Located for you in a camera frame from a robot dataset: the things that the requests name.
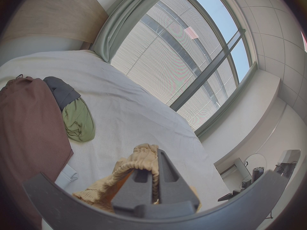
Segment grey-green curtain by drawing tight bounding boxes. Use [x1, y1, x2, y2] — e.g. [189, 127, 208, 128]
[92, 0, 184, 63]

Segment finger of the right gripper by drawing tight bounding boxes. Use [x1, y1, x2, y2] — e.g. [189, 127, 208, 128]
[217, 193, 233, 202]

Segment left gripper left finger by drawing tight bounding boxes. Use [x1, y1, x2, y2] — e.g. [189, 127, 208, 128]
[111, 168, 154, 212]

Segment green garment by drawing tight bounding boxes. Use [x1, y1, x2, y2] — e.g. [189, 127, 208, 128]
[62, 97, 96, 143]

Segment grey small table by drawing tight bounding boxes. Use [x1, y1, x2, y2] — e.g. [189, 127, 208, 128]
[233, 156, 253, 180]

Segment black garment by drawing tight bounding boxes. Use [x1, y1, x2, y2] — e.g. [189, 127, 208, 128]
[43, 76, 81, 112]

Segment tan shorts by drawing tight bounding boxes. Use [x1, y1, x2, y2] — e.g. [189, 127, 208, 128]
[72, 143, 200, 213]

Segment white garment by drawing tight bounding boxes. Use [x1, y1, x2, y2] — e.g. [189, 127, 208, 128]
[55, 164, 78, 189]

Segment bed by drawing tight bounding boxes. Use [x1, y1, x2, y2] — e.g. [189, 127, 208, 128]
[0, 0, 231, 213]

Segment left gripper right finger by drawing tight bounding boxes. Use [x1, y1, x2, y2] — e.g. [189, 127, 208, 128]
[157, 149, 201, 210]

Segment brown garment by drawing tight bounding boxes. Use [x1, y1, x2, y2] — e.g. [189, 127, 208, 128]
[0, 77, 74, 225]

